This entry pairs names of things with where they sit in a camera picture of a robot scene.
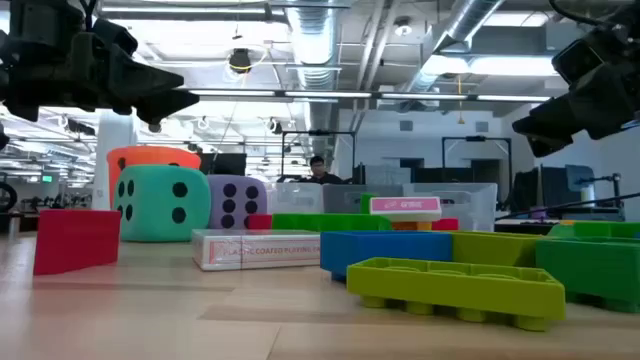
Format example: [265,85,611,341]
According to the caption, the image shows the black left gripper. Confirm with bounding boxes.
[0,0,201,127]

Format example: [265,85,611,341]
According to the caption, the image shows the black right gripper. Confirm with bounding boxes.
[511,49,640,159]

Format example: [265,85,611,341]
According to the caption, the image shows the teal foam die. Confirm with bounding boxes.
[113,164,213,244]

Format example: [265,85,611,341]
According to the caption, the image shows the purple foam die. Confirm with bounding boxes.
[206,173,269,231]

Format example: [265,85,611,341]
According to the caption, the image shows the red toy brick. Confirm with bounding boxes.
[431,217,461,233]
[247,213,274,231]

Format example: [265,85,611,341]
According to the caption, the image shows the dark green toy brick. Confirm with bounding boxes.
[535,236,640,315]

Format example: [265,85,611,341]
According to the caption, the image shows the red wedge block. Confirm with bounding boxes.
[33,208,123,277]

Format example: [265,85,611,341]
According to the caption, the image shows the yellow toy brick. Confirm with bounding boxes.
[390,220,434,232]

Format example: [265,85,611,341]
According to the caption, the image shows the blue toy brick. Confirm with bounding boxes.
[319,230,454,283]

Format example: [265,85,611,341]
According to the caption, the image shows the long green toy brick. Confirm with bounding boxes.
[271,212,394,233]

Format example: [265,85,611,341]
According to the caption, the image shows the blue chair back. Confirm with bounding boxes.
[564,164,597,194]

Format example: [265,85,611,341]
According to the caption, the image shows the black office monitors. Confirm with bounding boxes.
[512,166,569,211]

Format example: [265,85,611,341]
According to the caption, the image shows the white pillar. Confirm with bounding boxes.
[93,110,138,211]

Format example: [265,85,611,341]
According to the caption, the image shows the orange plastic bucket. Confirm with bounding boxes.
[106,145,203,211]

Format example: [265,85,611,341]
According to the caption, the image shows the black ceiling dome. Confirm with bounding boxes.
[228,47,253,75]

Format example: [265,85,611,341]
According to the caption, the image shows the black monitor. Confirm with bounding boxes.
[199,152,248,177]

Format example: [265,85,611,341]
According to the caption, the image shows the long ceiling light strip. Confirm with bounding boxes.
[183,88,552,104]

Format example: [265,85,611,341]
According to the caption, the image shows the person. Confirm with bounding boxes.
[301,154,347,186]

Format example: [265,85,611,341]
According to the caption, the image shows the lime green thin toy brick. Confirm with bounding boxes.
[345,256,568,333]

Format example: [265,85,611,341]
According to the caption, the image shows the grey plastic bin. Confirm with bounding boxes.
[322,183,406,216]

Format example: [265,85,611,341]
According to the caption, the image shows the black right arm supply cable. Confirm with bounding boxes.
[493,191,640,222]

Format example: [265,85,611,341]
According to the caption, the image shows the black frame rig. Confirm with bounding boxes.
[280,129,358,184]
[440,134,514,212]

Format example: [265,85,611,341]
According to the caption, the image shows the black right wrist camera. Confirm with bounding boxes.
[551,36,604,87]

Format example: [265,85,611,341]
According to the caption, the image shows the silver slanted ceiling duct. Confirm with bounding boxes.
[403,0,507,95]

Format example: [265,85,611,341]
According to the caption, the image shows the silver round ceiling duct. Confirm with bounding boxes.
[286,0,342,147]

